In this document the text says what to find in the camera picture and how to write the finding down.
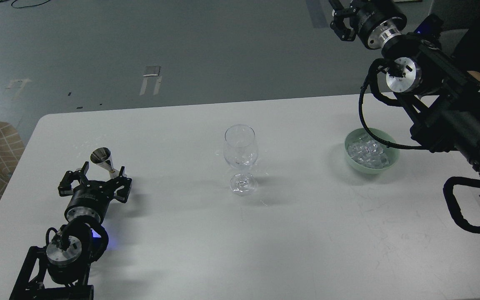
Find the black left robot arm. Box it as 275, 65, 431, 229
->
10, 157, 132, 300

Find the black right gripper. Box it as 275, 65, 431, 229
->
328, 0, 408, 50

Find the grey office chair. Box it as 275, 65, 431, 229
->
429, 0, 480, 57

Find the clear ice cubes pile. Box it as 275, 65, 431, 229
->
346, 133, 394, 169

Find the clear wine glass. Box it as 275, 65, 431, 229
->
223, 125, 259, 196

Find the black floor cable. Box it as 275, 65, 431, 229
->
0, 0, 53, 16

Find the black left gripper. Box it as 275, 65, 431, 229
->
58, 161, 132, 223

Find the green bowl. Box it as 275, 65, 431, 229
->
343, 128, 400, 175

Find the steel double jigger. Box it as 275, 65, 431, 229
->
90, 147, 125, 179

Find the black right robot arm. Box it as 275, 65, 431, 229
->
329, 0, 480, 234

